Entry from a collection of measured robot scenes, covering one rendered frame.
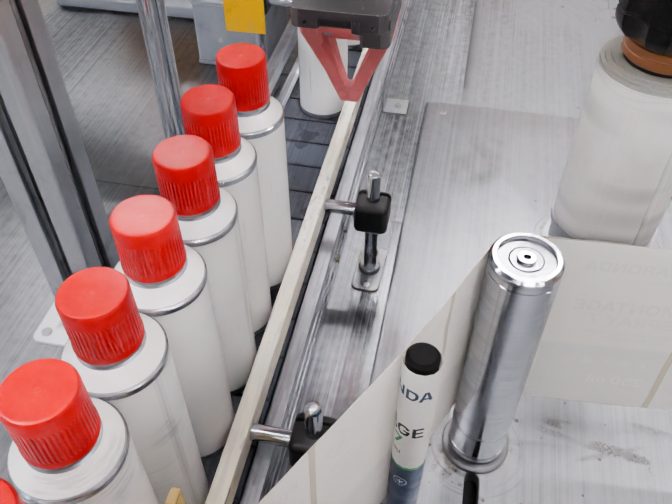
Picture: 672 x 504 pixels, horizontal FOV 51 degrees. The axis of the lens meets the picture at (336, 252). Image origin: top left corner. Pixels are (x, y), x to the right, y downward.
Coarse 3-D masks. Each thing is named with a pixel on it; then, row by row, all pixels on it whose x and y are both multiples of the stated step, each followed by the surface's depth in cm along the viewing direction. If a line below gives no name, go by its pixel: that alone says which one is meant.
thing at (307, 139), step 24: (360, 48) 86; (288, 120) 75; (312, 120) 75; (336, 120) 75; (288, 144) 72; (312, 144) 72; (288, 168) 70; (312, 168) 70; (312, 192) 67; (336, 192) 71; (312, 264) 61; (288, 336) 55; (264, 408) 50; (216, 456) 48; (240, 480) 47
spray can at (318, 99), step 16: (304, 48) 70; (304, 64) 72; (320, 64) 71; (304, 80) 73; (320, 80) 72; (304, 96) 74; (320, 96) 73; (336, 96) 74; (304, 112) 76; (320, 112) 75; (336, 112) 75
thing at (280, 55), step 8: (288, 24) 73; (288, 32) 72; (296, 32) 73; (280, 40) 71; (288, 40) 71; (296, 40) 73; (280, 48) 70; (288, 48) 71; (272, 56) 69; (280, 56) 69; (288, 56) 71; (272, 64) 68; (280, 64) 68; (272, 72) 67; (280, 72) 69; (272, 80) 66; (272, 88) 67
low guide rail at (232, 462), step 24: (336, 144) 67; (336, 168) 65; (312, 216) 60; (312, 240) 58; (288, 264) 56; (288, 288) 54; (288, 312) 53; (264, 336) 51; (264, 360) 49; (264, 384) 48; (240, 408) 46; (240, 432) 45; (240, 456) 44; (216, 480) 43
